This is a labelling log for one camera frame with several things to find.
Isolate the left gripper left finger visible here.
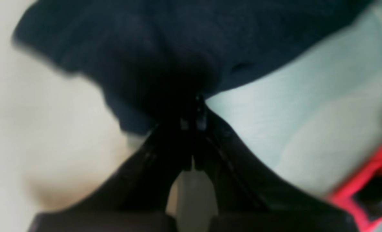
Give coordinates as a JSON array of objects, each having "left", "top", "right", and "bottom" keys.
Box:
[{"left": 28, "top": 124, "right": 191, "bottom": 232}]

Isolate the light green table cloth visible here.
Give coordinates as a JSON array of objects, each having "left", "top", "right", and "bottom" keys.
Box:
[{"left": 0, "top": 0, "right": 382, "bottom": 232}]

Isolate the blue orange bar clamp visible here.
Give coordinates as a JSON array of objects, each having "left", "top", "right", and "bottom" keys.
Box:
[{"left": 328, "top": 146, "right": 382, "bottom": 232}]

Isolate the black T-shirt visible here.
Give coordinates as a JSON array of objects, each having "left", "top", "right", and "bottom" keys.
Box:
[{"left": 13, "top": 0, "right": 372, "bottom": 135}]

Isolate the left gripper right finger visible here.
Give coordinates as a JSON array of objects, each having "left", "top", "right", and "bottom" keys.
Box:
[{"left": 194, "top": 96, "right": 358, "bottom": 232}]

